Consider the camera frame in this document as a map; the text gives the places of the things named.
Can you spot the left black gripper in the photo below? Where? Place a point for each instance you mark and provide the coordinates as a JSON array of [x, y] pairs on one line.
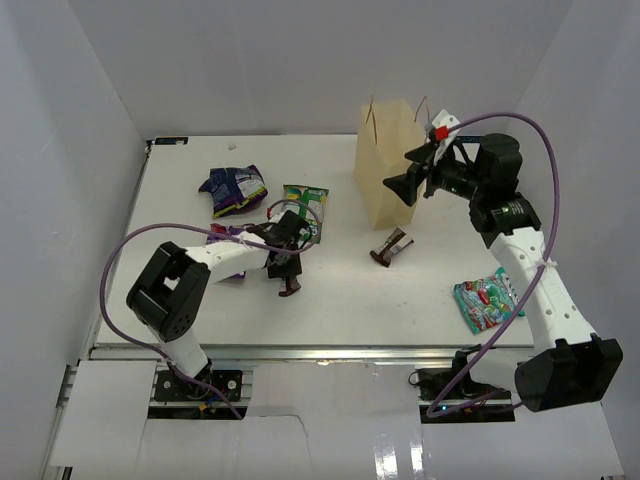
[[293, 268]]

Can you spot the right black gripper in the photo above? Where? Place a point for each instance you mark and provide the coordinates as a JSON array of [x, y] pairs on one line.
[[406, 185]]

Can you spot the brown chocolate bar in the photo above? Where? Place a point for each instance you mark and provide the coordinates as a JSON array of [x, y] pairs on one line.
[[397, 241], [289, 286]]

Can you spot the colourful red green candy bag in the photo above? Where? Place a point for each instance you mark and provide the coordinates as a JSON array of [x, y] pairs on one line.
[[486, 302]]

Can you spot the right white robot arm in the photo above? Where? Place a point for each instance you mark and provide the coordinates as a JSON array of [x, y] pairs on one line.
[[572, 364]]

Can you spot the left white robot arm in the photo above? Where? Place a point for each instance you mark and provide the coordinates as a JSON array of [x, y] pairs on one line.
[[168, 293]]

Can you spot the brown paper bag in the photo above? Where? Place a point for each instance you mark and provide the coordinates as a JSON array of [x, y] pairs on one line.
[[387, 131]]

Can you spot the flat purple candy bag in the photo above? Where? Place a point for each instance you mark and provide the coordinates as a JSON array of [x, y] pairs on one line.
[[217, 228]]

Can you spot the green Fox's candy bag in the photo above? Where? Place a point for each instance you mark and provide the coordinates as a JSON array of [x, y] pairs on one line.
[[308, 202]]

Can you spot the crumpled dark purple snack bag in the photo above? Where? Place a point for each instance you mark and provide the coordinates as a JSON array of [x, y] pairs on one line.
[[234, 190]]

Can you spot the right blue table label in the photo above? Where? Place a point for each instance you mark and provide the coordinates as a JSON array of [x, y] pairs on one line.
[[468, 139]]

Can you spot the blue table label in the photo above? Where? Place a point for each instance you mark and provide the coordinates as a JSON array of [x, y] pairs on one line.
[[170, 141], [468, 139]]

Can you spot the left blue table label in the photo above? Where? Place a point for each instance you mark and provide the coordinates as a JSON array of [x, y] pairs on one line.
[[170, 141]]

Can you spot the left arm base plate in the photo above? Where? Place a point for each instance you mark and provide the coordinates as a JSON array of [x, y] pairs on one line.
[[170, 387]]

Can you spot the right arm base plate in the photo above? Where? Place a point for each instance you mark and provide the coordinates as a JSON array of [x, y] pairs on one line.
[[431, 381]]

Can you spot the aluminium front rail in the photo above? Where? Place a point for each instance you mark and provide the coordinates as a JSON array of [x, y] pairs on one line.
[[227, 353]]

